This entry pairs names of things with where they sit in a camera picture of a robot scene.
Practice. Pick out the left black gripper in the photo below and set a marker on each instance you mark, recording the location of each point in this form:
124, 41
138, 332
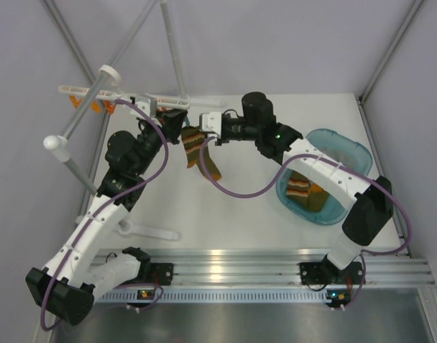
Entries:
173, 120

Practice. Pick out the grey white drying rack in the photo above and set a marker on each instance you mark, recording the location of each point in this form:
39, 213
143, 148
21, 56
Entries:
60, 150

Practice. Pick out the white grey sock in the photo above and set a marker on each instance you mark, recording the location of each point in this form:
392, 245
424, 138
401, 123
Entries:
339, 154

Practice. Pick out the green striped sock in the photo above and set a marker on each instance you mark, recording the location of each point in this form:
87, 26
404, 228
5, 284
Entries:
192, 140
297, 189

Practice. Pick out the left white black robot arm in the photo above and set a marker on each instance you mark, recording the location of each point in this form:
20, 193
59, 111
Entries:
67, 286

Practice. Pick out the teal plastic basin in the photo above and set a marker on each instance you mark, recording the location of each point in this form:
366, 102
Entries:
326, 140

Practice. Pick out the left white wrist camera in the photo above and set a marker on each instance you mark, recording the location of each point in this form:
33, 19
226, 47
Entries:
147, 104

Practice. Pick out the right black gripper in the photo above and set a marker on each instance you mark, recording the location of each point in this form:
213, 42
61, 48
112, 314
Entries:
223, 140

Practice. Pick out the aluminium mounting rail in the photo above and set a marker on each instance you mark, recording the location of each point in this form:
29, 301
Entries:
280, 268

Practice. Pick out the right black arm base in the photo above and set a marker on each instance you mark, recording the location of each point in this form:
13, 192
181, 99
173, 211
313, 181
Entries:
311, 273

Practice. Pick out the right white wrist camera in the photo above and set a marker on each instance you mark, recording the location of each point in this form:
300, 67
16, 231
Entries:
211, 123

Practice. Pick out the slotted white cable duct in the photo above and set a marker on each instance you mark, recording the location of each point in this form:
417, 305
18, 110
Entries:
228, 295

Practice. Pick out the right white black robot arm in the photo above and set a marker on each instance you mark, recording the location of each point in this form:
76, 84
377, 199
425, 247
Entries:
368, 202

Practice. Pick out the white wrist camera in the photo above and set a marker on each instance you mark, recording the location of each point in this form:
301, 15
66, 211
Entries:
147, 104
211, 123

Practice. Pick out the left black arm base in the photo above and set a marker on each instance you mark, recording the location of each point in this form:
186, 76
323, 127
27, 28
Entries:
161, 274

